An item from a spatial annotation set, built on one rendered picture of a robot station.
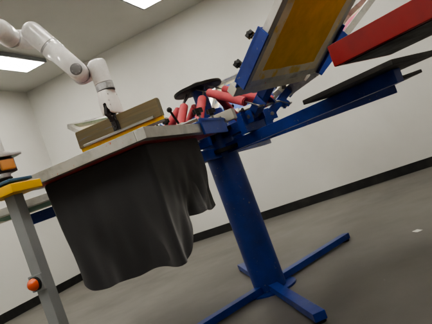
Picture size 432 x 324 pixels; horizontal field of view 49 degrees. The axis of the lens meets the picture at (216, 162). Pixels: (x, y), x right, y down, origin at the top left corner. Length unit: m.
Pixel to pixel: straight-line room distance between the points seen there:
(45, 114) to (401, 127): 5.10
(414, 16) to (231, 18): 4.76
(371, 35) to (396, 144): 4.19
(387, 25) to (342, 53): 0.21
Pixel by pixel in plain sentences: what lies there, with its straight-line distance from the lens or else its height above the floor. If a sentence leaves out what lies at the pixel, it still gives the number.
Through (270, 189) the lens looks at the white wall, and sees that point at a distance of 6.30.
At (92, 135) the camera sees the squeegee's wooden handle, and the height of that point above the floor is 1.10.
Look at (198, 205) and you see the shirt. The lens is 1.87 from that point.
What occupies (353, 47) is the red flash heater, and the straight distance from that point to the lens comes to 1.99.
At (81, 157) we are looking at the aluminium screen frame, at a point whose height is 0.98.
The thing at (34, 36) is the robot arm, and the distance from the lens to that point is 2.10.
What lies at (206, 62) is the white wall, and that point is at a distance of 6.51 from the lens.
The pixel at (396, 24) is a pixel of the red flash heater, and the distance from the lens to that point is 1.90.
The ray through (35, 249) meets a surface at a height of 0.75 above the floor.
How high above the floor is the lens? 0.77
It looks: 2 degrees up
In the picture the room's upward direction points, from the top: 20 degrees counter-clockwise
